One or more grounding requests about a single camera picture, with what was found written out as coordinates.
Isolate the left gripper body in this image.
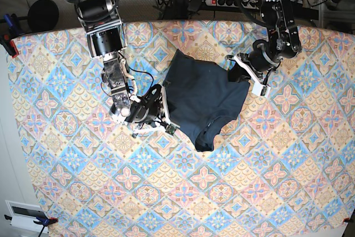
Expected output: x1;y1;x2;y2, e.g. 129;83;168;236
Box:
226;42;282;85

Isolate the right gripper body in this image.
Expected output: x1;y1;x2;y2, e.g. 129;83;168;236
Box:
130;84;171;137

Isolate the dark navy t-shirt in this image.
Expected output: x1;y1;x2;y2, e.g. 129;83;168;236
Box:
163;50;250;152

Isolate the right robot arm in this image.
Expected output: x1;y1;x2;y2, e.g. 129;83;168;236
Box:
66;0;178;137

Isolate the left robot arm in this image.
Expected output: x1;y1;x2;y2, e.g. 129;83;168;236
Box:
226;0;302;85

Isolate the white power strip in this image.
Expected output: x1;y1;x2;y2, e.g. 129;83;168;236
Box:
205;0;261;9

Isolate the patterned tile tablecloth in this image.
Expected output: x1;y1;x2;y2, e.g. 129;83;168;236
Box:
7;27;354;236

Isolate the black round stool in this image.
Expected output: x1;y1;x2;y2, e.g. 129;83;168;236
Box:
27;0;59;33

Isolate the blue orange clamp bottom left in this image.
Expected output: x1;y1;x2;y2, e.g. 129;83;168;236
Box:
33;217;58;237

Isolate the orange black clamp left edge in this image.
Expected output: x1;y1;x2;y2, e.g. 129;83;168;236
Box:
0;34;19;58

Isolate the white floor vent box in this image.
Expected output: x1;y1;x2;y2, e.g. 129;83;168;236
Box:
5;200;45;233

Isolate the blue clamp upper left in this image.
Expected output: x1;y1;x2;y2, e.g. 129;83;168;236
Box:
1;13;28;35

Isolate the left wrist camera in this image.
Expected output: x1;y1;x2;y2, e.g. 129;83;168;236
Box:
251;82;271;98

